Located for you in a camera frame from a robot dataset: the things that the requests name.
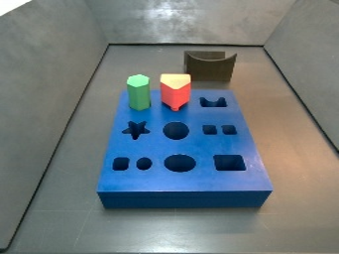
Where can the black curved fixture stand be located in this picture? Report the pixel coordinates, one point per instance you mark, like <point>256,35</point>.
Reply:
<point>210,66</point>

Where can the green hexagonal prism peg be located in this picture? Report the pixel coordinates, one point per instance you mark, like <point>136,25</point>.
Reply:
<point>137,88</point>

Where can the blue shape sorter block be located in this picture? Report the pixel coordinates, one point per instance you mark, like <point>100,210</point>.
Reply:
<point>187,158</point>

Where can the red pentagon prism peg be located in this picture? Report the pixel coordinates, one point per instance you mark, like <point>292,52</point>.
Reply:
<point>175,89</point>

